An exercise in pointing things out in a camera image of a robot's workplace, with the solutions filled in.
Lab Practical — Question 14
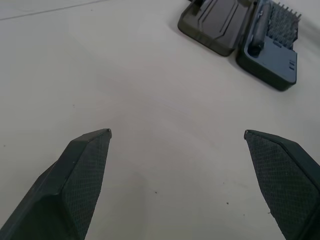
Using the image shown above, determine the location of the row of screwdriver bits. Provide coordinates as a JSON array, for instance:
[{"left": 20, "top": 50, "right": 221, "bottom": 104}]
[{"left": 266, "top": 1, "right": 302, "bottom": 49}]

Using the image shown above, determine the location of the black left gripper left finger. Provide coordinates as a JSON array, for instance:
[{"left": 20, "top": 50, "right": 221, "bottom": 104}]
[{"left": 0, "top": 128, "right": 113, "bottom": 240}]

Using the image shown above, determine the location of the dark screwdriver kit case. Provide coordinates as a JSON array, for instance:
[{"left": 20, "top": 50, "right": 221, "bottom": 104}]
[{"left": 177, "top": 0, "right": 302, "bottom": 92}]

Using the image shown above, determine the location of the grey screwdriver handle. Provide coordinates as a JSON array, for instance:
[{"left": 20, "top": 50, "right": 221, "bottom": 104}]
[{"left": 250, "top": 0, "right": 273, "bottom": 55}]

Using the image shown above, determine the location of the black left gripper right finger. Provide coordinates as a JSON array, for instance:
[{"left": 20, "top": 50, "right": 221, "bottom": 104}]
[{"left": 244, "top": 129, "right": 320, "bottom": 240}]

